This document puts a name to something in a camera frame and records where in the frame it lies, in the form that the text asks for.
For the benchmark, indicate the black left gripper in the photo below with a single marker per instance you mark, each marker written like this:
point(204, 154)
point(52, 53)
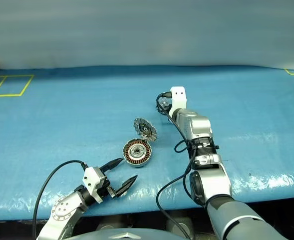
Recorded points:
point(102, 192)

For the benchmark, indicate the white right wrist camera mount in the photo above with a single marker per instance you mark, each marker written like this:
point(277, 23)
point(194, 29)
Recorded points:
point(178, 97)

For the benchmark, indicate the blue plastic table cover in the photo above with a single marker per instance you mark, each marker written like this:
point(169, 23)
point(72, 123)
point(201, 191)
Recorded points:
point(236, 150)

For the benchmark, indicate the silver motor stator housing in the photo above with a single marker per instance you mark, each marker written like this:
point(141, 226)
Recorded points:
point(136, 152)

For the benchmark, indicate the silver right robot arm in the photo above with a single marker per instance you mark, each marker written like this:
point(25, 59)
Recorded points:
point(199, 125)

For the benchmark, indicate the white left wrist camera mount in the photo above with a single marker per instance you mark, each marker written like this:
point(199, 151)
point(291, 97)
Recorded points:
point(89, 180)

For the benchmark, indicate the grey rounded shape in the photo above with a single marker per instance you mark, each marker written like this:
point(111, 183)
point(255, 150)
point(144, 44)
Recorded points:
point(178, 227)

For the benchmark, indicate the silver toothed gear plate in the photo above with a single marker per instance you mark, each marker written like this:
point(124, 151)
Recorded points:
point(145, 130)

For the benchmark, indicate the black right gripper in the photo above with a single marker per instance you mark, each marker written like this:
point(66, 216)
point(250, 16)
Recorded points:
point(170, 106)

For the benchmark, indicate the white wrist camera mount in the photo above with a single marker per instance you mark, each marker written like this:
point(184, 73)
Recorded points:
point(89, 180)
point(178, 97)

